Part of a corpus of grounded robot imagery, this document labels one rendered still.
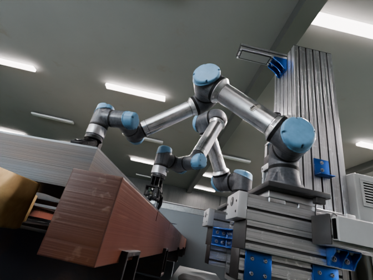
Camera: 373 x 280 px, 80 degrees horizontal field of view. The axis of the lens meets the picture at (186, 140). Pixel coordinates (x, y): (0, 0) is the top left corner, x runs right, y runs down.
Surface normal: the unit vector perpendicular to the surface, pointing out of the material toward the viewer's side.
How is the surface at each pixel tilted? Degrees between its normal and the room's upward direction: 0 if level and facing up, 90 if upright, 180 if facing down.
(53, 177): 90
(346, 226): 90
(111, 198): 90
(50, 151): 90
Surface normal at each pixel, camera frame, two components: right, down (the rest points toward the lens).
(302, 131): -0.02, -0.37
